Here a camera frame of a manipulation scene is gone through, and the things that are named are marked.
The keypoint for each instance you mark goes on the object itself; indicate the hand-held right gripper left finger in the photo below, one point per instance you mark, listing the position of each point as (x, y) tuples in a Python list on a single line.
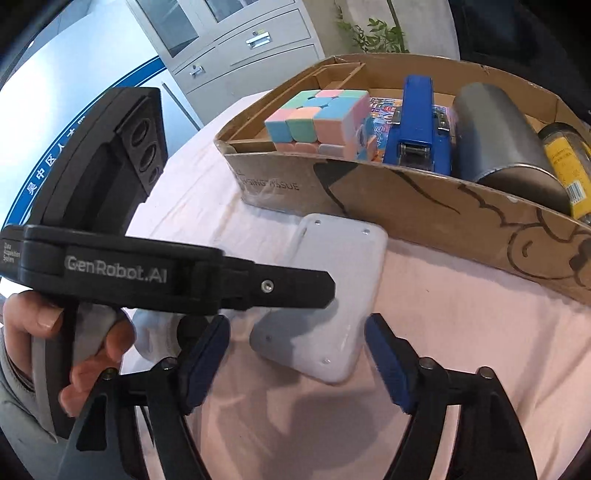
[(203, 364)]

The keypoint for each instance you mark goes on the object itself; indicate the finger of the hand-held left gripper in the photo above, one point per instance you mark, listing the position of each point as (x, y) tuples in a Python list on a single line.
[(286, 288)]

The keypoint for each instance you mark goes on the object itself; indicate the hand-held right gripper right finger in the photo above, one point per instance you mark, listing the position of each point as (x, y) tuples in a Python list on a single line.
[(392, 364)]

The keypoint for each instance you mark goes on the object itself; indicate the white plastic bottle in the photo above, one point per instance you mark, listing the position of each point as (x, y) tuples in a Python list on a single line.
[(152, 337)]

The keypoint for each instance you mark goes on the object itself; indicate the white plastic case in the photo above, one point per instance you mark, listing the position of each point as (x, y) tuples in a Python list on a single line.
[(332, 341)]

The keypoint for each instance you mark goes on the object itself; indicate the brown cardboard box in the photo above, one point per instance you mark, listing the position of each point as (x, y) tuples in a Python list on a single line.
[(415, 207)]

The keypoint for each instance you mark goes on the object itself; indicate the pastel puzzle cube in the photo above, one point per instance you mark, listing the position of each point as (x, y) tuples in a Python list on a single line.
[(314, 120)]

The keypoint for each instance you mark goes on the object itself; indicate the colourful board game box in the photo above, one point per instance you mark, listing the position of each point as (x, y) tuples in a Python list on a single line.
[(383, 120)]

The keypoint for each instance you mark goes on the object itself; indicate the blue stapler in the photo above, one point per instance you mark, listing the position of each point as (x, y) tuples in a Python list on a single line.
[(415, 138)]

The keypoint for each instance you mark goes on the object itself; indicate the silver tin can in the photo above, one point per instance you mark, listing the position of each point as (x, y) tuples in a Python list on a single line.
[(498, 138)]

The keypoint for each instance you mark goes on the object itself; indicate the yellow label glass jar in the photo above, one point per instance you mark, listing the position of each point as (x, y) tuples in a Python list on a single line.
[(568, 161)]

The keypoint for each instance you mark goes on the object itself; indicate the person's left forearm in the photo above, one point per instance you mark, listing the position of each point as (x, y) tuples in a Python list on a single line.
[(18, 392)]

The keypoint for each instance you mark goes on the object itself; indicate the person's left hand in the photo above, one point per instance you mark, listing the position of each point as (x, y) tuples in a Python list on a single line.
[(27, 316)]

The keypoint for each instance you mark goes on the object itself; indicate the pink tablecloth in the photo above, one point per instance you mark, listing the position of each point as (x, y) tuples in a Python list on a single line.
[(461, 323)]

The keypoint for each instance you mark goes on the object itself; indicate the grey metal cabinet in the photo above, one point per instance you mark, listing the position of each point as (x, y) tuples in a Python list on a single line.
[(277, 27)]

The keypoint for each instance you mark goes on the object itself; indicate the tall leafy green plant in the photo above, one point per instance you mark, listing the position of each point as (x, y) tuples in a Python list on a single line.
[(388, 37)]

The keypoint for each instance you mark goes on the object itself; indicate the black television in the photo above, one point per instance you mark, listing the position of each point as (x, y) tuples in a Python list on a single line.
[(498, 37)]

